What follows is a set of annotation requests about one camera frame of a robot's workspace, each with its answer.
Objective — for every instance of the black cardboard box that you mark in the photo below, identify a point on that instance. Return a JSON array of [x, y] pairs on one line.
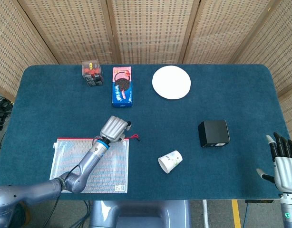
[[214, 133]]

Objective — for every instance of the clear mesh zipper pouch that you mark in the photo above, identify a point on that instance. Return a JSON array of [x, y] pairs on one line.
[[93, 164]]

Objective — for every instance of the white paper plate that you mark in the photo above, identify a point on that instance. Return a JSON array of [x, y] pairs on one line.
[[171, 82]]

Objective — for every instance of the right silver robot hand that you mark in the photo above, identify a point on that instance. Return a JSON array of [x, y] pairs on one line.
[[284, 167]]

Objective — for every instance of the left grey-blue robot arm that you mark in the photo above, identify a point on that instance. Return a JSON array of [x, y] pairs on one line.
[[53, 180]]

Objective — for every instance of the grey-blue robot torso base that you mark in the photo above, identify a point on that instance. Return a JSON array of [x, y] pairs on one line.
[[140, 213]]

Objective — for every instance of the clear box of red items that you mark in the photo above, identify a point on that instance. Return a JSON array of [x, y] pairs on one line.
[[92, 73]]

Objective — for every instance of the blue pink cookie box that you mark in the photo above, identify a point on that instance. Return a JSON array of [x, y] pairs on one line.
[[122, 86]]

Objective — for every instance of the white paper cup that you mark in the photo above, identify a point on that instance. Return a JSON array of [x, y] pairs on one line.
[[170, 161]]

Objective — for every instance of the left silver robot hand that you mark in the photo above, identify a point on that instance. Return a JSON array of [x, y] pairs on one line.
[[112, 129]]

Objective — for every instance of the woven bamboo folding screen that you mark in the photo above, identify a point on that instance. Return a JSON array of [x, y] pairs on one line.
[[146, 31]]

